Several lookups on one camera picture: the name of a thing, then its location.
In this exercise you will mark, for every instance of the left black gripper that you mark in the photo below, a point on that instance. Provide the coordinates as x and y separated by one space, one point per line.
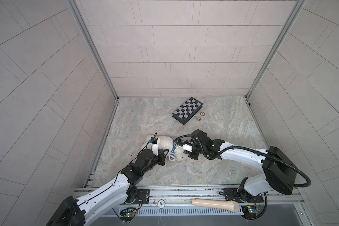
161 157

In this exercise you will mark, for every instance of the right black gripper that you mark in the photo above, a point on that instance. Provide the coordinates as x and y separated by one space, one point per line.
190 155

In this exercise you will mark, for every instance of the white teddy bear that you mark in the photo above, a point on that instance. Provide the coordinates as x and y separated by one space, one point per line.
167 143

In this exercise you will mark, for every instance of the blue white striped sweater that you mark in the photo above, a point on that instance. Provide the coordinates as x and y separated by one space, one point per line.
172 155

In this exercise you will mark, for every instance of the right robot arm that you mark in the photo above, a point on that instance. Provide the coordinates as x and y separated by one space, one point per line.
277 171

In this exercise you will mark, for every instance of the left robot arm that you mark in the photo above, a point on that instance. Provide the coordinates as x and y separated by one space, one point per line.
86 209

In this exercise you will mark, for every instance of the black folded chess board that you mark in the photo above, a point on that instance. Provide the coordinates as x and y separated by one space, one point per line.
187 110

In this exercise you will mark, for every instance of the white round knob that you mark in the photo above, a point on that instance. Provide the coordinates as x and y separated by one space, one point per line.
161 204

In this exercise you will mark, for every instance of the left green circuit board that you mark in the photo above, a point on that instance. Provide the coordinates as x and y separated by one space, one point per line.
128 214

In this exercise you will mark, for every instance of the green circuit board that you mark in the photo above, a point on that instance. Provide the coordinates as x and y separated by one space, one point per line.
249 211
128 214

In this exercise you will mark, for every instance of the right green circuit board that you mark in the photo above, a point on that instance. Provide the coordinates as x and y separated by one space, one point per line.
249 211

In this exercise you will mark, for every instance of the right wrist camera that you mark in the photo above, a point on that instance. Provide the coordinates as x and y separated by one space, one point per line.
188 148

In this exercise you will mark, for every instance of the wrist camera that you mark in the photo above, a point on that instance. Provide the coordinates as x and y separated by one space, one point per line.
188 148
154 141

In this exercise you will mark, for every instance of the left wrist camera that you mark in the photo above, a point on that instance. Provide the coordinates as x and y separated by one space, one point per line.
154 141

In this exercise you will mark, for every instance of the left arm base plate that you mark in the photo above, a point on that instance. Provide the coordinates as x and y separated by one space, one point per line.
138 196

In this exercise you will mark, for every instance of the aluminium mounting rail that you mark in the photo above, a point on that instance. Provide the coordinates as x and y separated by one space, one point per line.
183 195

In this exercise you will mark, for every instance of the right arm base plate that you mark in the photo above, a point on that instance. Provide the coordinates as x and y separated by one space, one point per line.
232 194

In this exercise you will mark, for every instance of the beige handle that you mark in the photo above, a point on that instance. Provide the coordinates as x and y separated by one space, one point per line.
231 206

